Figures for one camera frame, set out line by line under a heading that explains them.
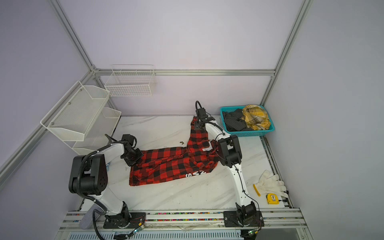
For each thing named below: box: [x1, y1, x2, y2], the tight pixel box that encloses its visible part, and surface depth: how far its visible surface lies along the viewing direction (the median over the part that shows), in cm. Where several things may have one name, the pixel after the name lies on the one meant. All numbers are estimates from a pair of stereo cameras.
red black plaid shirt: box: [129, 116, 220, 186], surface depth 94 cm
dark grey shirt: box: [223, 108, 253, 132], surface depth 107 cm
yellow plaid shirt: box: [241, 104, 271, 131], surface depth 107 cm
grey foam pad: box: [79, 203, 103, 230], surface depth 73 cm
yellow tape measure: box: [266, 193, 280, 205], surface depth 81 cm
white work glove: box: [246, 170, 289, 198], surface depth 88 cm
